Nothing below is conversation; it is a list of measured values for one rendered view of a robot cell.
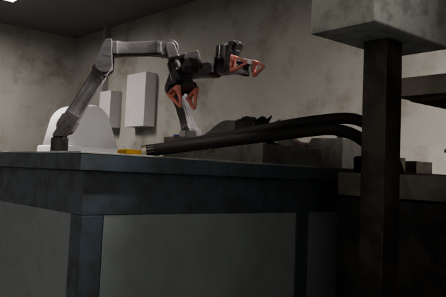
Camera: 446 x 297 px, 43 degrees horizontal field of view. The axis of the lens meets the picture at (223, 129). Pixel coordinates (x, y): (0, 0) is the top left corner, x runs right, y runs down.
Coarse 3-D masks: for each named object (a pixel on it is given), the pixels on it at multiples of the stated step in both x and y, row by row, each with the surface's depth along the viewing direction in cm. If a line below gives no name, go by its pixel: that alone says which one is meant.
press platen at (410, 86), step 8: (408, 80) 148; (416, 80) 146; (424, 80) 145; (432, 80) 143; (440, 80) 141; (408, 88) 148; (416, 88) 146; (424, 88) 144; (432, 88) 143; (440, 88) 141; (408, 96) 148; (416, 96) 148; (424, 96) 147
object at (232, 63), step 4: (232, 56) 220; (236, 56) 219; (232, 60) 220; (240, 60) 218; (244, 60) 217; (232, 64) 221; (244, 64) 217; (228, 68) 221; (232, 68) 220; (236, 68) 219; (240, 68) 226; (232, 72) 222; (236, 72) 223; (240, 72) 224
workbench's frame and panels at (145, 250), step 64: (0, 192) 149; (64, 192) 120; (128, 192) 121; (192, 192) 132; (256, 192) 145; (320, 192) 161; (0, 256) 146; (64, 256) 118; (128, 256) 120; (192, 256) 131; (256, 256) 144; (320, 256) 160
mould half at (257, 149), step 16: (224, 128) 176; (240, 128) 174; (256, 144) 164; (288, 144) 187; (240, 160) 169; (256, 160) 164; (272, 160) 164; (288, 160) 169; (304, 160) 173; (320, 160) 178
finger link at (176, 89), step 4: (172, 88) 205; (176, 88) 203; (180, 88) 204; (168, 92) 206; (172, 92) 206; (176, 92) 205; (180, 92) 203; (168, 96) 206; (172, 96) 206; (180, 96) 203; (172, 100) 206; (176, 100) 205; (180, 100) 203; (176, 104) 205; (180, 104) 203
